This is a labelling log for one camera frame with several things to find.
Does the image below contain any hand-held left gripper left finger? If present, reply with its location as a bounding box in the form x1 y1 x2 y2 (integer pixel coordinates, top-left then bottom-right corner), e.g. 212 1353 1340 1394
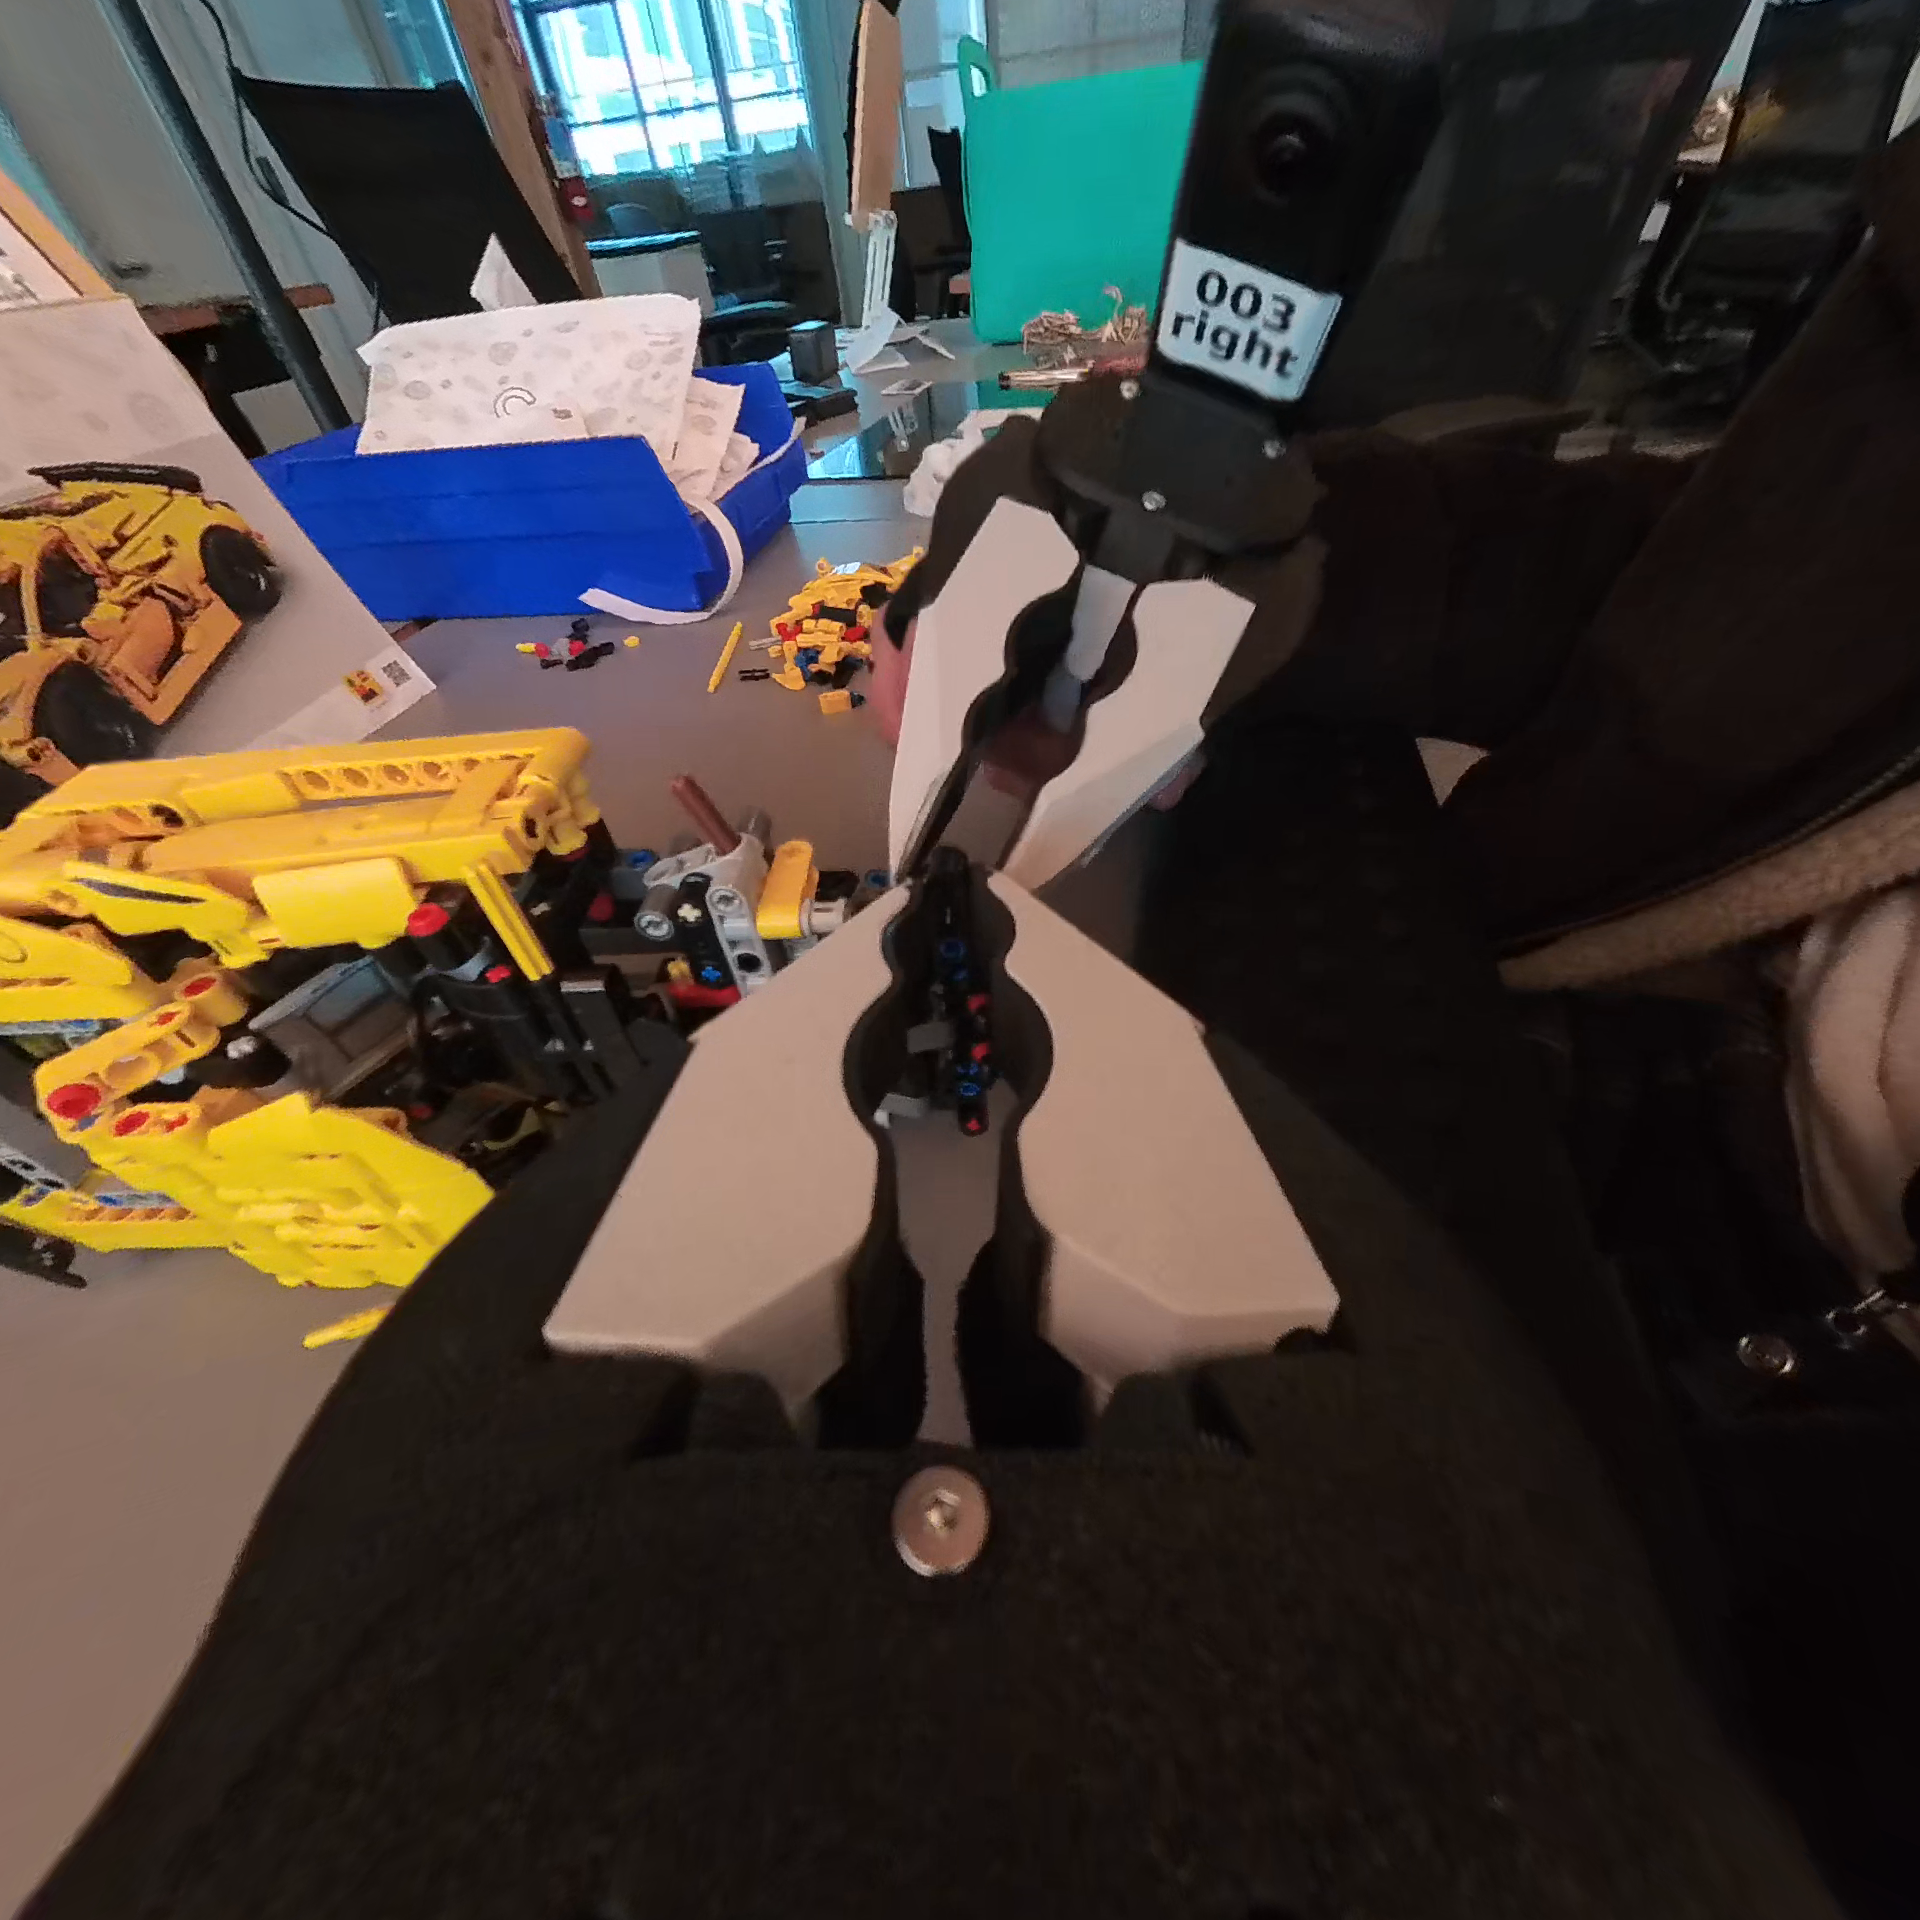
542 879 922 1419

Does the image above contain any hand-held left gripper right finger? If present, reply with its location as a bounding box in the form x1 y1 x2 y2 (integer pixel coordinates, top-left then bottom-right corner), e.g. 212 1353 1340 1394
983 873 1340 1387

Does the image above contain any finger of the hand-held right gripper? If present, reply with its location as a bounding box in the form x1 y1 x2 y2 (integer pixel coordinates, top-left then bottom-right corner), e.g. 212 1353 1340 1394
885 496 1087 879
996 576 1256 887

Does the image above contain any small black brick assembly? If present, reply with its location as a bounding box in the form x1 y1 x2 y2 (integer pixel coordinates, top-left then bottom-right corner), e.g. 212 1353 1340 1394
871 845 1004 1146

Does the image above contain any yellow toy brick car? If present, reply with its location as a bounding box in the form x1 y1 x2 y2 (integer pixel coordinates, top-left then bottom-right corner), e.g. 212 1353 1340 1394
0 727 901 1309

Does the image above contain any person's right forearm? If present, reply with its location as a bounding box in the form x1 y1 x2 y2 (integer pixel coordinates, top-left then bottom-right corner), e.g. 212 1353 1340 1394
1198 406 1698 841

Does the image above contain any pile of small bricks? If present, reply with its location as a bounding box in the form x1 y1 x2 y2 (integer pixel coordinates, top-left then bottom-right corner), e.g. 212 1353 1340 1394
767 551 930 715

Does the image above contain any white crumpled paper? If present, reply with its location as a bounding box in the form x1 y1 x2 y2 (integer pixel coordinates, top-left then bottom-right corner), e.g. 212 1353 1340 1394
905 419 1004 518

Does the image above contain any teal felt bag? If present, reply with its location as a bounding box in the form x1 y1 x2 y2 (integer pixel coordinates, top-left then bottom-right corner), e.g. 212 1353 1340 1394
955 37 1205 348

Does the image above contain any wooden skeleton model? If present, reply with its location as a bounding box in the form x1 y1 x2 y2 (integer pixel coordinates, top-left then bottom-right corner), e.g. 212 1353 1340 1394
1018 287 1158 369

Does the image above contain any dark cloth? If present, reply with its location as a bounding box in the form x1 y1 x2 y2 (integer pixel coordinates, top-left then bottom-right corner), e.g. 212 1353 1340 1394
1139 717 1920 1920

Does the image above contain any blue plastic bin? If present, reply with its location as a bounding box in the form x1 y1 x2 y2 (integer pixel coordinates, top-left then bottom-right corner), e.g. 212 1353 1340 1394
254 362 815 624

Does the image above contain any printed white paper bag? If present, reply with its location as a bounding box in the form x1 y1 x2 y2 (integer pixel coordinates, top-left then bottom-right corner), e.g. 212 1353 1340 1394
356 295 705 461

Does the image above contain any person's fleece jacket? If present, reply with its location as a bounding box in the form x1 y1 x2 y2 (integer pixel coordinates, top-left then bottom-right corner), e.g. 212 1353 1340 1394
1500 149 1920 1353

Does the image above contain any person's white shirt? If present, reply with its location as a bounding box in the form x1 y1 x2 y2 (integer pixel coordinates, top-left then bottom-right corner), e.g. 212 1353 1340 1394
1783 886 1920 1280

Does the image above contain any toy car instruction booklet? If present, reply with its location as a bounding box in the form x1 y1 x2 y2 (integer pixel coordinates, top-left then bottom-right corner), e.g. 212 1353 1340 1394
0 295 439 801

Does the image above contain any wooden post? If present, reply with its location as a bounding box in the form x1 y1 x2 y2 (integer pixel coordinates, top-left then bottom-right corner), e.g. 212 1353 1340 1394
439 0 606 300

